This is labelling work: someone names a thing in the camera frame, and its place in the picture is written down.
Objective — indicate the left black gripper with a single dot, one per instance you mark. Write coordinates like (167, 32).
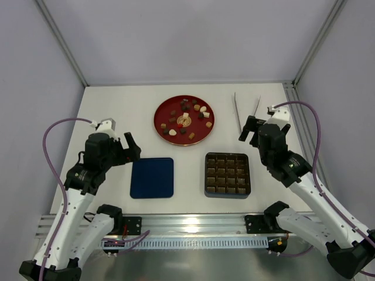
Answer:
(125, 152)

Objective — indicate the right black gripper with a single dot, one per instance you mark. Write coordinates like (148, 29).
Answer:
(252, 129)

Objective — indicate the metal tweezers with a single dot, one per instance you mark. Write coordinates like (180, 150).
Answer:
(237, 112)

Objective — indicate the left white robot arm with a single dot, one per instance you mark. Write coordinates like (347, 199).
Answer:
(65, 252)

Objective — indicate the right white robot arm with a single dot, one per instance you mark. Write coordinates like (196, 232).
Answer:
(347, 243)

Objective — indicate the white heart chocolate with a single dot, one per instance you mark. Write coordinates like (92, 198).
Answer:
(173, 132)

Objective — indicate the blue tin chocolate box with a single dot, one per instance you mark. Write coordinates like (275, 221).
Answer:
(227, 175)

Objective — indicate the dark chocolate top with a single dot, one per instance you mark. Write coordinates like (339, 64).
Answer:
(183, 102)

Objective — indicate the blue tin lid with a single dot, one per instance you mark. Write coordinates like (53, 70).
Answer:
(152, 178)

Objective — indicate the red round plate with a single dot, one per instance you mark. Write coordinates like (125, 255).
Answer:
(192, 123)

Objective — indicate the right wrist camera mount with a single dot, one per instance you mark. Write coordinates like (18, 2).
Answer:
(279, 116)

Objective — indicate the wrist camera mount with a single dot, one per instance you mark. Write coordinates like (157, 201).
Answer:
(106, 126)
(279, 116)

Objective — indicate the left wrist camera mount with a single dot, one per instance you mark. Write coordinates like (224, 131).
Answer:
(106, 126)

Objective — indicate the right aluminium frame rail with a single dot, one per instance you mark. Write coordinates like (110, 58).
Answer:
(306, 129)

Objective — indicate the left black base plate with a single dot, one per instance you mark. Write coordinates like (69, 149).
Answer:
(131, 225)

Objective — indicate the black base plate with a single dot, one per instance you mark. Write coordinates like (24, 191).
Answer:
(255, 224)
(131, 225)

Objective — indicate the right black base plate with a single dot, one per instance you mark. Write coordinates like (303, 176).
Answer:
(255, 224)

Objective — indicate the aluminium front rail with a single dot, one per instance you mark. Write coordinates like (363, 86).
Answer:
(197, 225)

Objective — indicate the slotted cable duct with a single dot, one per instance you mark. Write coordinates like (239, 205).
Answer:
(190, 243)

